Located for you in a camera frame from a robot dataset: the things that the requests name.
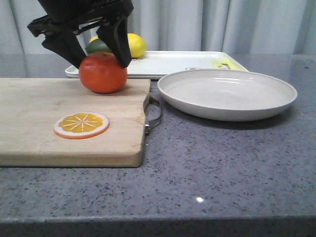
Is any orange slice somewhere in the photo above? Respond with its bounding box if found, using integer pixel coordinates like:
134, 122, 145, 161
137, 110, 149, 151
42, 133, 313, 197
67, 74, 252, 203
53, 112, 110, 139

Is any grey curtain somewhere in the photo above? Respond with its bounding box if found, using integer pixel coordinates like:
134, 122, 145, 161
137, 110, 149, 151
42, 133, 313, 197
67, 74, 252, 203
0, 0, 316, 55

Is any metal cutting board handle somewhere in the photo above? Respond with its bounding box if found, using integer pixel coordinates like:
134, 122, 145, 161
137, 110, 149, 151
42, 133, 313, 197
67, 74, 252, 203
144, 94, 162, 135

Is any orange fruit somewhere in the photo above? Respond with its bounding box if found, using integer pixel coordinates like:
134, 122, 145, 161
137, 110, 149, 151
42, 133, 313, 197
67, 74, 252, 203
79, 52, 127, 93

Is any green lime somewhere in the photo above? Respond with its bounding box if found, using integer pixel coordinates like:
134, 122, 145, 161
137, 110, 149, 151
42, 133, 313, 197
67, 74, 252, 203
85, 38, 112, 54

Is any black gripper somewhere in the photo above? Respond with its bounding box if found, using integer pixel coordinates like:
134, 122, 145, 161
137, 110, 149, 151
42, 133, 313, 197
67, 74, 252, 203
27, 0, 134, 69

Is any white rectangular tray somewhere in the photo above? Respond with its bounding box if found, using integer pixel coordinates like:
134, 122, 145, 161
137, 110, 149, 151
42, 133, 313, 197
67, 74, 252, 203
65, 50, 249, 80

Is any white round plate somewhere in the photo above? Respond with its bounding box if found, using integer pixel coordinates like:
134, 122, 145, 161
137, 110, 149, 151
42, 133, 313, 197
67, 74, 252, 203
158, 69, 297, 122

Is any yellow lemon behind lime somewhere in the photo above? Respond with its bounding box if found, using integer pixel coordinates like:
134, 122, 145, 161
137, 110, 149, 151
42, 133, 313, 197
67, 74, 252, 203
89, 36, 98, 42

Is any wooden cutting board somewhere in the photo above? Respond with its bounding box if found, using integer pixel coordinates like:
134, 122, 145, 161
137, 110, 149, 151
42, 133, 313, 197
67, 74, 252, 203
0, 78, 150, 167

